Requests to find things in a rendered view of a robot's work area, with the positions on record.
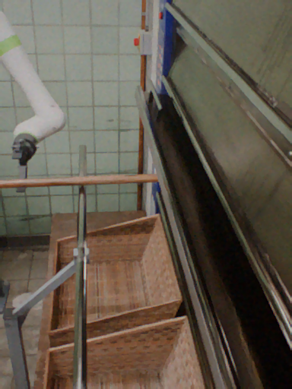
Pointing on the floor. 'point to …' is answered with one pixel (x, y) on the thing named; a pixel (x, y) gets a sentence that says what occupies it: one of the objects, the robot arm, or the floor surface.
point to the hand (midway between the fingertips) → (18, 174)
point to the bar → (80, 377)
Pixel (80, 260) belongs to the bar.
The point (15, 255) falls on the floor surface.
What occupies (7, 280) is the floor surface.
